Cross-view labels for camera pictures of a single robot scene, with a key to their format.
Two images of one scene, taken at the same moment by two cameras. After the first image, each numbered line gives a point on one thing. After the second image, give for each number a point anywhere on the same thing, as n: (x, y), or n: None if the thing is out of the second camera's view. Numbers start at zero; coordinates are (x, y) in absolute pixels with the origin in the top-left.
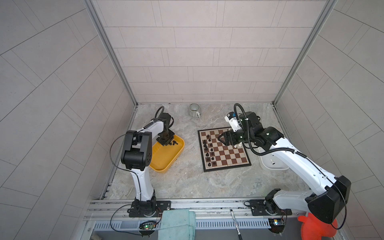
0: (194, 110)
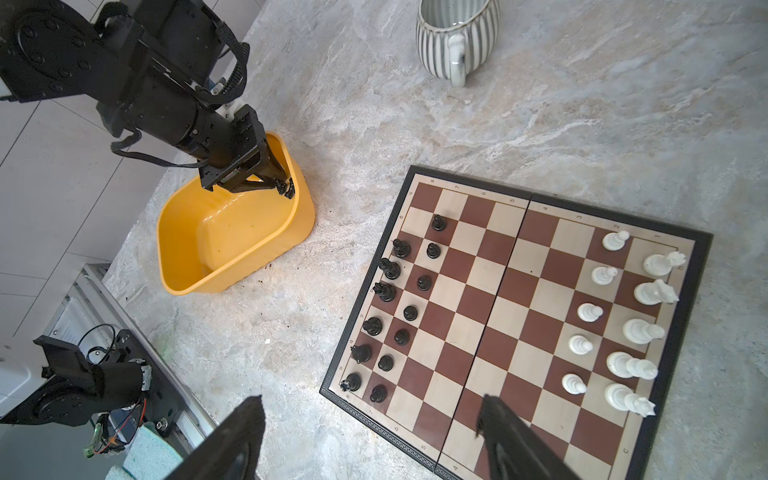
0: (455, 37)
